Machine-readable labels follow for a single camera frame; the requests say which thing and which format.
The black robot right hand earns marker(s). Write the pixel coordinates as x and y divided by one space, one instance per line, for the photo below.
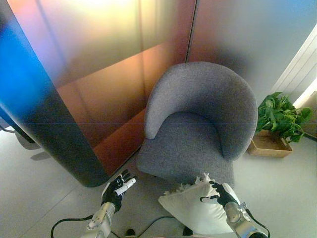
225 194

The green leafy potted plant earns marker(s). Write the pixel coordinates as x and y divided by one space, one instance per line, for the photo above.
280 116

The white fringed pillow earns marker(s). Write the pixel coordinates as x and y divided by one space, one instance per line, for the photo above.
193 208

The wooden planter box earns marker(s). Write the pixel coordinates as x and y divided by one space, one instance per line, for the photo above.
267 147

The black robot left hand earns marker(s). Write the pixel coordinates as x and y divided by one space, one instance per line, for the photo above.
112 193

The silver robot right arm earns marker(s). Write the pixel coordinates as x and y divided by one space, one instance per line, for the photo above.
237 220

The white slatted panel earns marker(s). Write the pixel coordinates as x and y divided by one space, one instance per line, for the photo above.
294 72

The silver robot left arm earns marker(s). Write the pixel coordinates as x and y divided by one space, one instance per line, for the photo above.
101 218

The rounded dark booth partition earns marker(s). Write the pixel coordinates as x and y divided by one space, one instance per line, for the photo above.
62 148

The gray fabric tub armchair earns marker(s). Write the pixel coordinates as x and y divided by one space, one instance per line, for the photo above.
198 99

